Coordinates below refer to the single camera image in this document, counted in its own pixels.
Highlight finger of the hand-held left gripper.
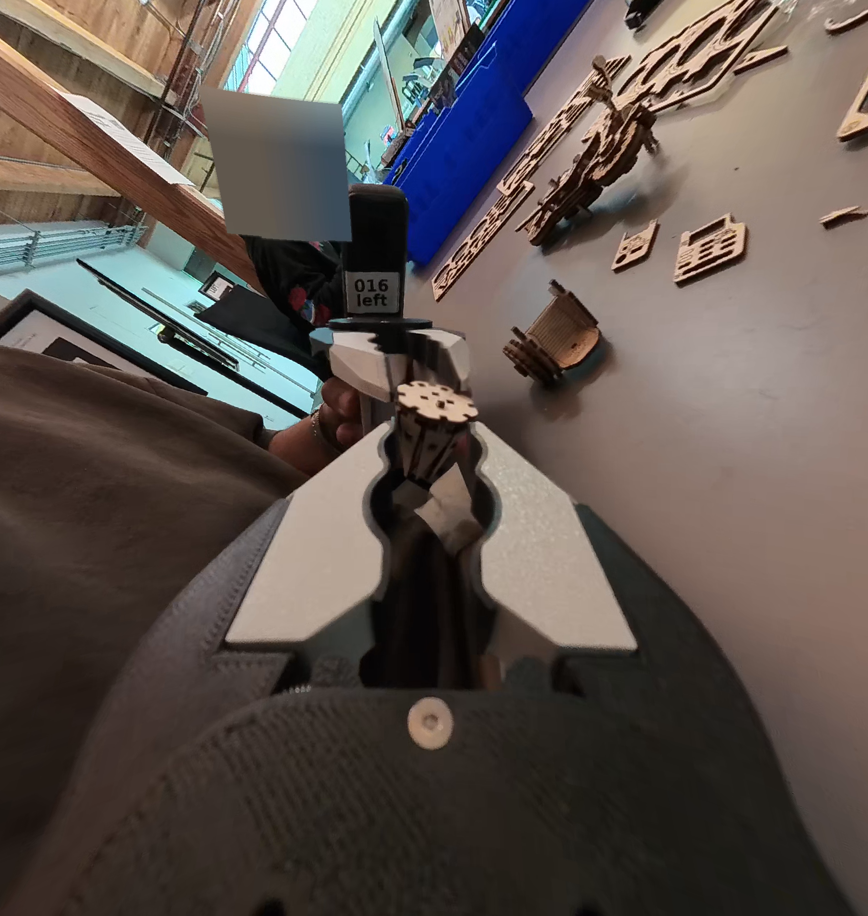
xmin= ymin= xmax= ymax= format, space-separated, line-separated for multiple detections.
xmin=310 ymin=331 xmax=406 ymax=403
xmin=405 ymin=331 xmax=473 ymax=398

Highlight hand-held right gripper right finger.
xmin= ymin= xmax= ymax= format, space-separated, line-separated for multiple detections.
xmin=468 ymin=421 xmax=638 ymax=684

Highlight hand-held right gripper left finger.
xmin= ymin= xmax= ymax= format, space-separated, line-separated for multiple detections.
xmin=225 ymin=421 xmax=401 ymax=677

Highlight round slotted wooden drum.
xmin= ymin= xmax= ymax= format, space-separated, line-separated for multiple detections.
xmin=393 ymin=381 xmax=478 ymax=491

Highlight person's left forearm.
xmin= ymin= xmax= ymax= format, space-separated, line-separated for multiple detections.
xmin=268 ymin=422 xmax=328 ymax=477

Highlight grey desk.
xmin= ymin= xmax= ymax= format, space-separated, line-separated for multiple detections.
xmin=405 ymin=0 xmax=868 ymax=916

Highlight person's left hand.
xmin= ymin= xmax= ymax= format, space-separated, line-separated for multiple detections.
xmin=319 ymin=379 xmax=368 ymax=453

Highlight blue storage bin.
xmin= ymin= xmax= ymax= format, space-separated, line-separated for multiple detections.
xmin=384 ymin=89 xmax=535 ymax=267
xmin=470 ymin=0 xmax=596 ymax=108

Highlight wooden cabin subassembly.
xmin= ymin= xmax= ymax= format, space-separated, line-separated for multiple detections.
xmin=502 ymin=281 xmax=607 ymax=387

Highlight long wooden cut-out sheet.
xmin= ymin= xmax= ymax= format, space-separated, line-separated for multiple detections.
xmin=431 ymin=180 xmax=537 ymax=303

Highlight black framed panel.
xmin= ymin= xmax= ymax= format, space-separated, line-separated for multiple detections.
xmin=76 ymin=258 xmax=320 ymax=419

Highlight small wooden card round holes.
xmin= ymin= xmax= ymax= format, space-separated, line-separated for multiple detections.
xmin=611 ymin=219 xmax=660 ymax=274

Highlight person's brown sweater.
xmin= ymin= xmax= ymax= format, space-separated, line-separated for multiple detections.
xmin=0 ymin=342 xmax=313 ymax=916

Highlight wooden model vehicle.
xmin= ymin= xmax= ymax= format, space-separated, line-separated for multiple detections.
xmin=516 ymin=56 xmax=660 ymax=248

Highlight white paper sign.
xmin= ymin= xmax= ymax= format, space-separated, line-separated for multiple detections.
xmin=51 ymin=89 xmax=195 ymax=188

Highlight small wooden card grid holes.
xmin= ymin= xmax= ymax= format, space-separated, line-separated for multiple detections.
xmin=673 ymin=213 xmax=748 ymax=286

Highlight wooden ceiling beam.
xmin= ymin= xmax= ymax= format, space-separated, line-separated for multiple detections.
xmin=0 ymin=21 xmax=263 ymax=294

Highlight black framed picture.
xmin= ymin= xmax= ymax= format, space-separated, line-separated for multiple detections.
xmin=0 ymin=288 xmax=209 ymax=398

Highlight black flat device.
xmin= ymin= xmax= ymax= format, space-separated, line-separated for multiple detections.
xmin=623 ymin=0 xmax=682 ymax=30

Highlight large wooden cut-out sheet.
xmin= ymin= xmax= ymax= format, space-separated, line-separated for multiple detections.
xmin=623 ymin=0 xmax=789 ymax=119

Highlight wooden triangular cut-out piece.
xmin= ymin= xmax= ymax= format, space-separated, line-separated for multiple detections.
xmin=835 ymin=43 xmax=868 ymax=142

